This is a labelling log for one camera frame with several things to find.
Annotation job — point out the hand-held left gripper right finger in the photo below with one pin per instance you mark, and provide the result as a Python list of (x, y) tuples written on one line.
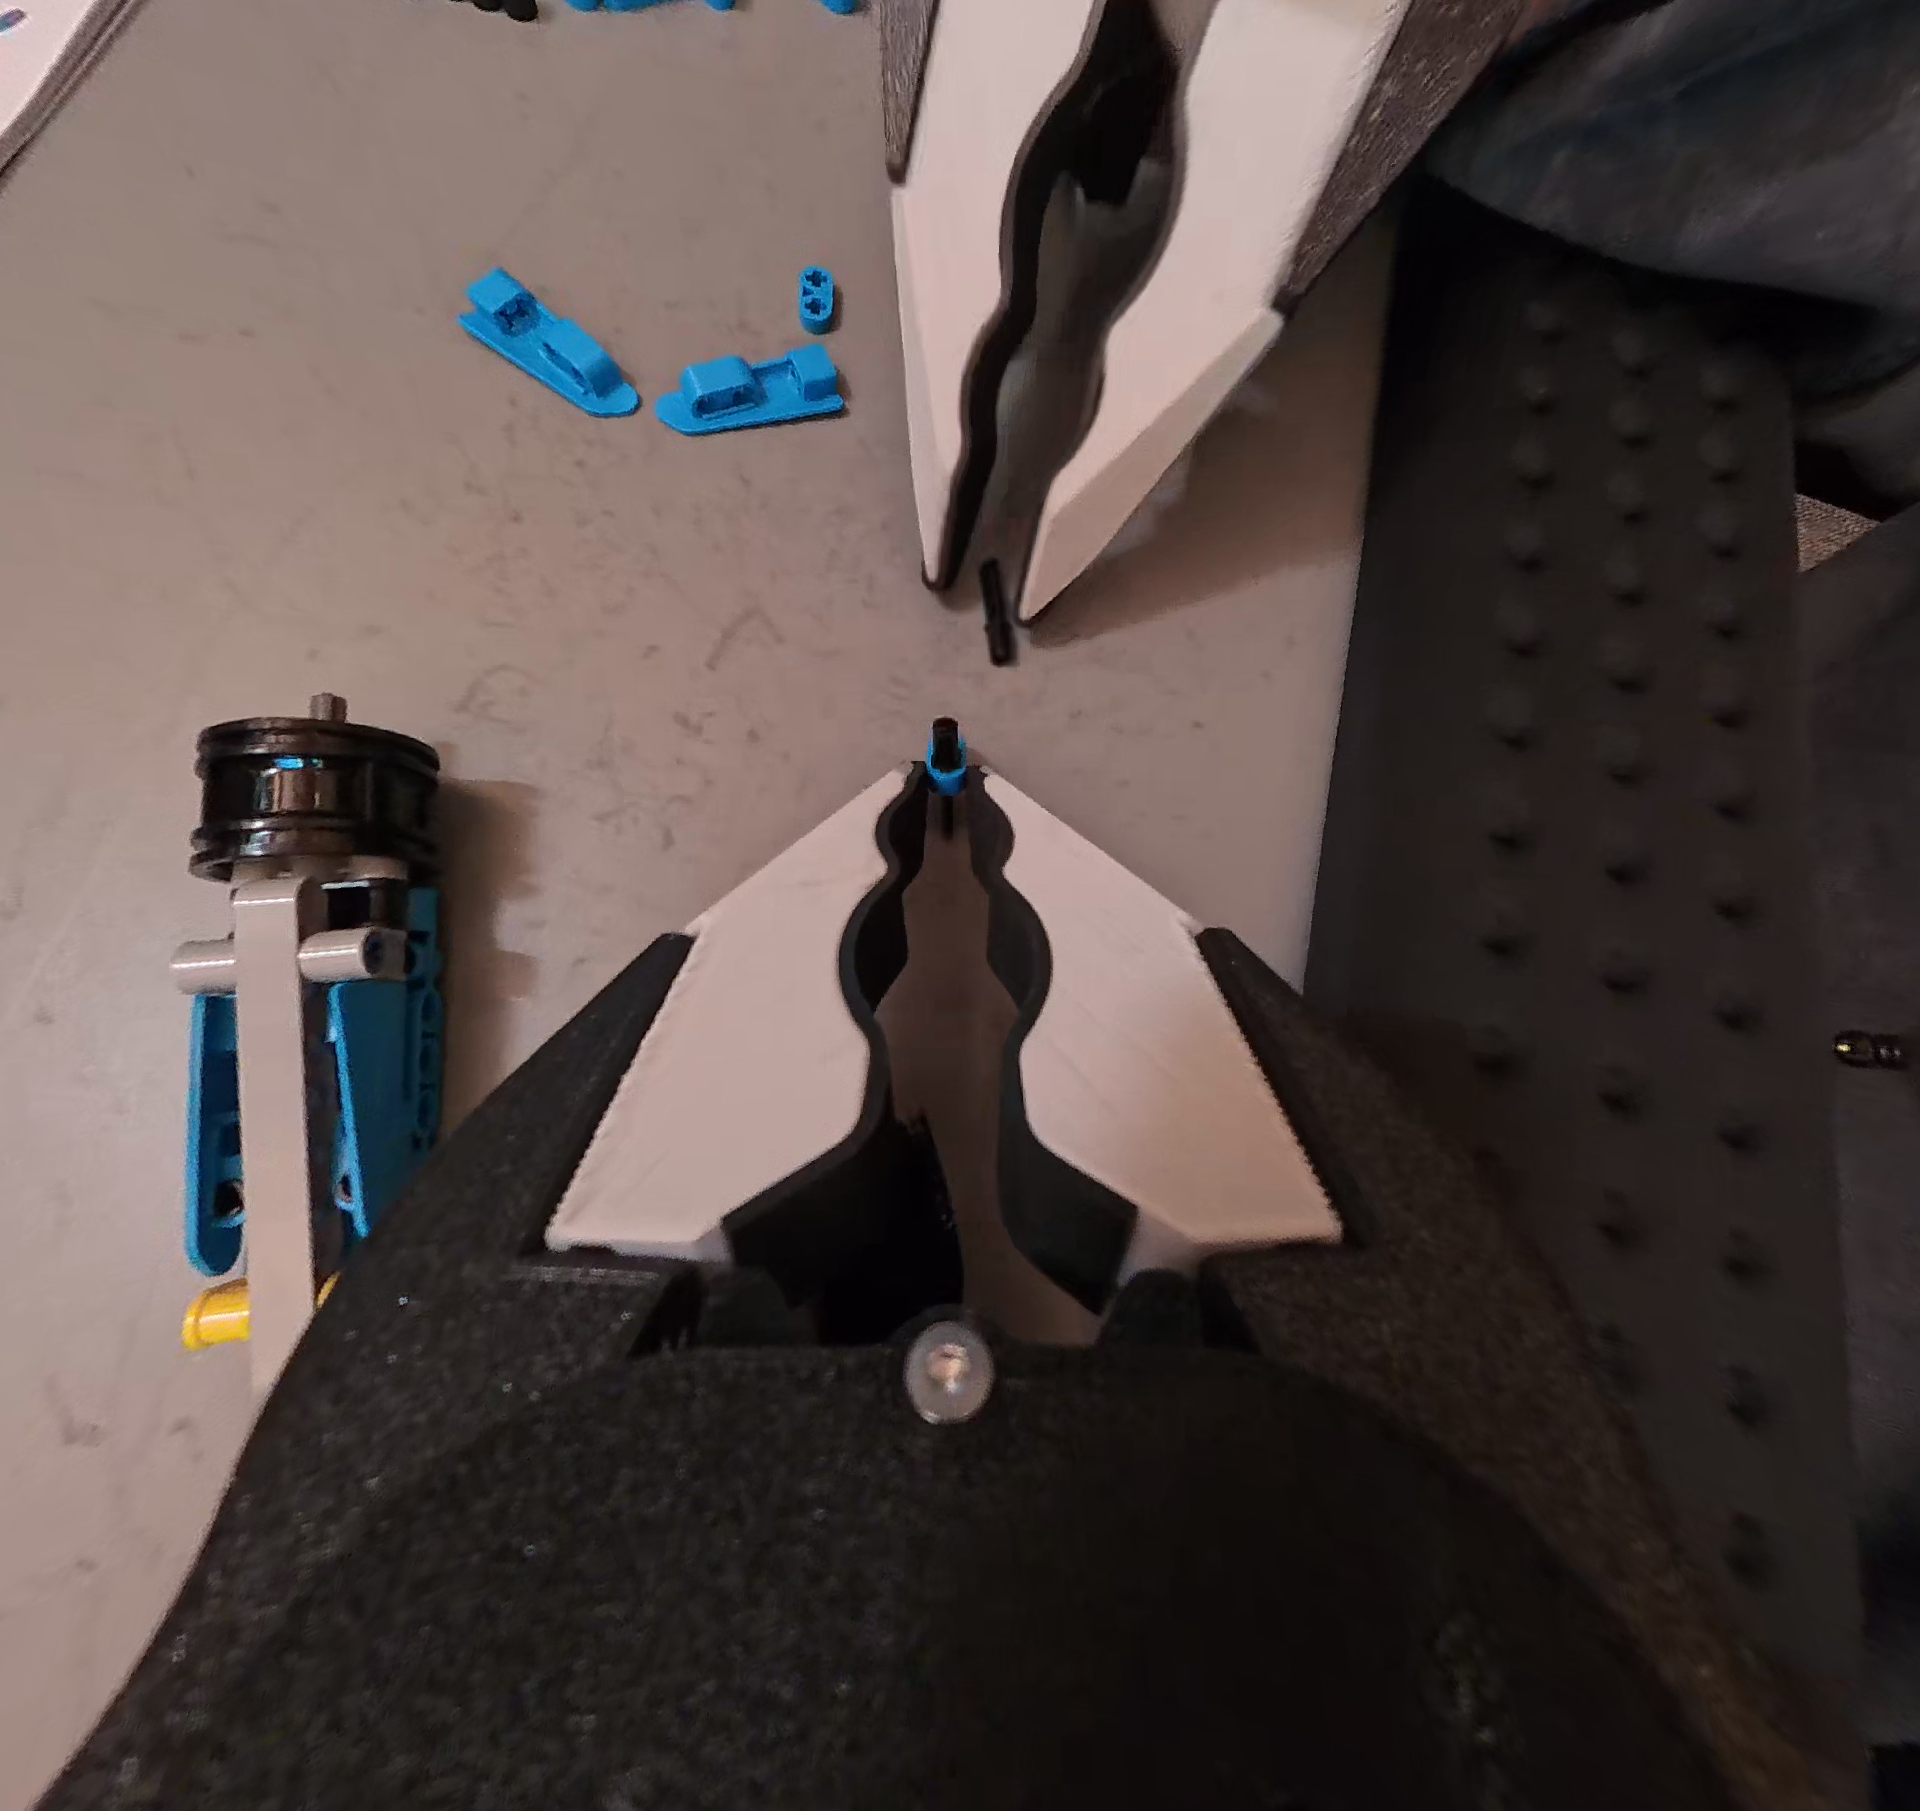
[(1154, 1075)]

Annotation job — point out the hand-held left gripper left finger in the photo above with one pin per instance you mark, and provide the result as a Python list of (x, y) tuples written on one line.
[(751, 1075)]

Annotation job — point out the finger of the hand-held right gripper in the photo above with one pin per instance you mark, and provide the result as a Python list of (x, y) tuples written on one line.
[(975, 115), (1246, 190)]

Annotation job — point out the small blue connector piece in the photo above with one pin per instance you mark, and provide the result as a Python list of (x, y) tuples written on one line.
[(817, 299), (946, 774)]

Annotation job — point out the blue angled panel piece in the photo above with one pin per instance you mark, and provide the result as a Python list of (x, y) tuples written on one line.
[(548, 349), (751, 392)]

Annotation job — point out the black wheel blue beam assembly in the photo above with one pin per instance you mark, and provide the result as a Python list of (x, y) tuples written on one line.
[(271, 1060)]

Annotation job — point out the person's right forearm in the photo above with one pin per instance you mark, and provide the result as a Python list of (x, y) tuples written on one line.
[(1725, 161)]

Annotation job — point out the grey desk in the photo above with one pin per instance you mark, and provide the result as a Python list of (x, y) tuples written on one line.
[(450, 566)]

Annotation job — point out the person's dark grey jacket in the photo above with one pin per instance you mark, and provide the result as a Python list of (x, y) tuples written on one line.
[(1859, 939)]

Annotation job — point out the open instruction booklet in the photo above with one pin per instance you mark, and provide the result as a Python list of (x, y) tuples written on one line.
[(60, 10)]

